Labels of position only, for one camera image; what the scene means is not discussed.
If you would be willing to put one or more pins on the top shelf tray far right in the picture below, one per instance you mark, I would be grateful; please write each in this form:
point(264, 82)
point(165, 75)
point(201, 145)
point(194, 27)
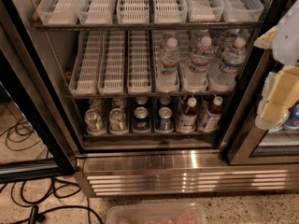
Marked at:
point(242, 10)

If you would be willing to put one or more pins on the blue pepsi can rear left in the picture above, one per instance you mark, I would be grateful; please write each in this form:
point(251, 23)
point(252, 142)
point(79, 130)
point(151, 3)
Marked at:
point(142, 101)

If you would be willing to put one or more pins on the silver soda can front left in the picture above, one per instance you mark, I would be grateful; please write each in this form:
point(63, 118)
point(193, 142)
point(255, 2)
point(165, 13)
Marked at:
point(94, 122)

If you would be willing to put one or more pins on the blue can behind right door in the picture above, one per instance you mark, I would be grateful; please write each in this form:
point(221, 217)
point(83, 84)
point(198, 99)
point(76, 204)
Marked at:
point(292, 123)

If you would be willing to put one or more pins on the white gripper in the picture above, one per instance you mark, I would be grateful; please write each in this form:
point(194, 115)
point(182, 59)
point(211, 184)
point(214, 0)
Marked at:
point(290, 46)

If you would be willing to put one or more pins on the top shelf tray far left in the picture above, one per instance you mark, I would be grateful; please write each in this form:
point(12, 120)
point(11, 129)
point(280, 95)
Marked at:
point(58, 12)

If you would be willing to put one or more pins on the blue pepsi can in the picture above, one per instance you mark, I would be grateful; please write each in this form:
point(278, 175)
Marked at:
point(142, 101)
point(141, 122)
point(164, 101)
point(164, 121)

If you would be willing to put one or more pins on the silver soda can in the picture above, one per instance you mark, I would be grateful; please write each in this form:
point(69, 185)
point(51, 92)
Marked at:
point(98, 104)
point(94, 122)
point(117, 122)
point(119, 102)

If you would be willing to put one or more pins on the blue pepsi can front right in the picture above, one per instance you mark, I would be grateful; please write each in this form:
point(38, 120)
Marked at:
point(164, 121)

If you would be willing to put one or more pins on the silver soda can rear left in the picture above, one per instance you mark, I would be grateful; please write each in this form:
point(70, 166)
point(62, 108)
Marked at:
point(98, 104)

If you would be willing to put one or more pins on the brown tea bottle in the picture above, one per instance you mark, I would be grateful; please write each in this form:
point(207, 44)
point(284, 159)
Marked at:
point(211, 115)
point(187, 116)

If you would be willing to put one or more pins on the middle shelf tray far left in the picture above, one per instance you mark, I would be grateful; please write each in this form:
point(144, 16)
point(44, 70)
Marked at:
point(85, 71)

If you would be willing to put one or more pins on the blue pepsi can rear right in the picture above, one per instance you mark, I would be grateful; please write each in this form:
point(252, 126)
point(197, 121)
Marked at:
point(164, 101)

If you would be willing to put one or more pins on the black fridge door left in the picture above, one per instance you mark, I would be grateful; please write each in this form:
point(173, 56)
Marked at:
point(19, 86)

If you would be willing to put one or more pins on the stainless steel display fridge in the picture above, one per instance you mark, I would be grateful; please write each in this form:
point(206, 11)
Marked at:
point(237, 156)

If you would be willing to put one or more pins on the blue pepsi can front left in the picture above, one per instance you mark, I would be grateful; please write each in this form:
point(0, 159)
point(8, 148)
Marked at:
point(141, 122)

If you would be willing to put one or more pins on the brown tea bottle left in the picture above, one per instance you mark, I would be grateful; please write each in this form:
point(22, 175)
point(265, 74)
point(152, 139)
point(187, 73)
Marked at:
point(187, 116)

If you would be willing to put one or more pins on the clear plastic bin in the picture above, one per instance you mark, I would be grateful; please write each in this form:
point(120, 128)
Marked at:
point(157, 213)

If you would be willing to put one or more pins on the water bottle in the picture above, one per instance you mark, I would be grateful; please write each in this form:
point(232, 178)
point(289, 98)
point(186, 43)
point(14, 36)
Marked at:
point(196, 37)
point(232, 60)
point(197, 62)
point(166, 34)
point(225, 39)
point(168, 61)

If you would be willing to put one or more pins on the brown tea bottle right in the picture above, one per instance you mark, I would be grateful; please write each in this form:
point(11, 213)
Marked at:
point(211, 115)

